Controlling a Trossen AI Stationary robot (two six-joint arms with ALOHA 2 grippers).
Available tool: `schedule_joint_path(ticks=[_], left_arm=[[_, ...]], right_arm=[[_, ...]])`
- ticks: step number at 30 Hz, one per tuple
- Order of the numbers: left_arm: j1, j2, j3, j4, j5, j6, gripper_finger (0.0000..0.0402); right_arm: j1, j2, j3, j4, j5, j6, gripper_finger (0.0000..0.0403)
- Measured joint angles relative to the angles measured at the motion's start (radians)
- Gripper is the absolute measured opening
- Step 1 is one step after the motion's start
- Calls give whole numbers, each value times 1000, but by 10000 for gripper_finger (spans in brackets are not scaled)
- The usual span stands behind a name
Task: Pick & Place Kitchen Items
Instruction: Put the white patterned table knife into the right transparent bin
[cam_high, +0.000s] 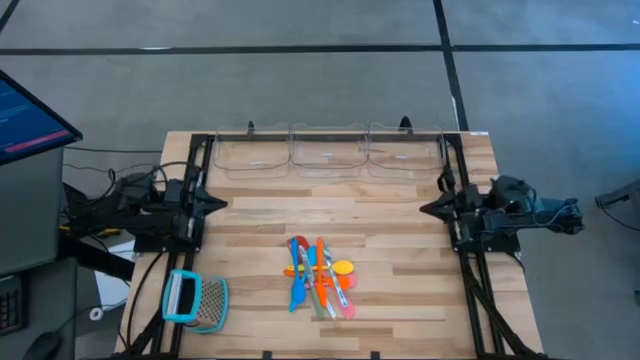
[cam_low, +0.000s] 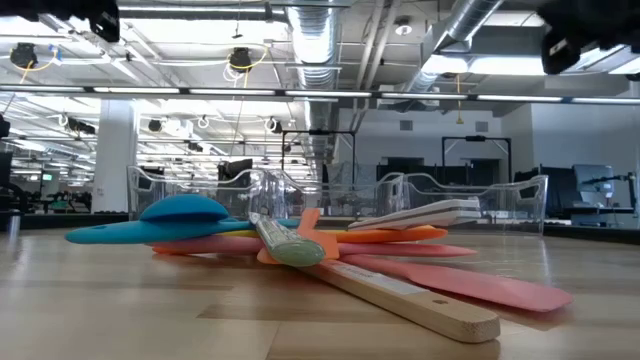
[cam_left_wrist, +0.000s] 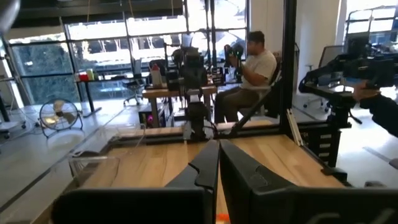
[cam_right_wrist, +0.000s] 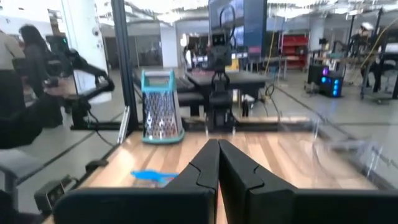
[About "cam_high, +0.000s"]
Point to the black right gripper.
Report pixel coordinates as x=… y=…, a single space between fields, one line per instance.
x=465 y=215

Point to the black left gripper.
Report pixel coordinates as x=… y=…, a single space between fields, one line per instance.
x=187 y=210

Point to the light blue silicone spatula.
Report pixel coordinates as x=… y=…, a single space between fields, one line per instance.
x=312 y=255

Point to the yellow silicone spoon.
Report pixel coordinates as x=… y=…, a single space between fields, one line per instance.
x=343 y=267

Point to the pink square-headed silicone spatula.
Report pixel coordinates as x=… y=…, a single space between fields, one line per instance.
x=352 y=281

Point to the blue silicone spoon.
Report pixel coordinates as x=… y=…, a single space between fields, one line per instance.
x=297 y=300

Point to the orange wide silicone spatula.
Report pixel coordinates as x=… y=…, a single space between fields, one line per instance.
x=332 y=283

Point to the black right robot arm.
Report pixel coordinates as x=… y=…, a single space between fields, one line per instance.
x=550 y=215

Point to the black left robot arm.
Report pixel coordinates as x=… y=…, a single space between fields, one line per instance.
x=140 y=210

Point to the clear plastic bin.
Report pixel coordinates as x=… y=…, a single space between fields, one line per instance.
x=327 y=150
x=250 y=155
x=405 y=150

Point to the white tape strip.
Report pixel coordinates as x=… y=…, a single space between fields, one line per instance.
x=479 y=133

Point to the teal framed box grater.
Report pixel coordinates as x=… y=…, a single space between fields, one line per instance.
x=210 y=300

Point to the black desk beam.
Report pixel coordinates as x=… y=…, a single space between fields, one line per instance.
x=95 y=257

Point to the white sheet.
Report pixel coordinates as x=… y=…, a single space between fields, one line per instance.
x=112 y=292

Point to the pink round-headed silicone spatula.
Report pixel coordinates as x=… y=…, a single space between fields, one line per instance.
x=348 y=310

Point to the white tape roll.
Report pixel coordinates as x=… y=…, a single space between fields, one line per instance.
x=92 y=314

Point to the grey desk cabinet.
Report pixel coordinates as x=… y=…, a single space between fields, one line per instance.
x=30 y=215

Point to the black computer monitor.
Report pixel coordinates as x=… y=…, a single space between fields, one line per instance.
x=30 y=125

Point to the black computer mouse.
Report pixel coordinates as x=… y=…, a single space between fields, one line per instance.
x=42 y=347

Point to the black keyboard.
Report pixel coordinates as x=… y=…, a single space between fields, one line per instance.
x=12 y=305

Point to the black aluminium table frame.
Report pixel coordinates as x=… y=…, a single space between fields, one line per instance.
x=198 y=141

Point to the small black bracket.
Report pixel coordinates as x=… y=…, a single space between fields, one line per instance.
x=375 y=355
x=405 y=125
x=267 y=355
x=251 y=129

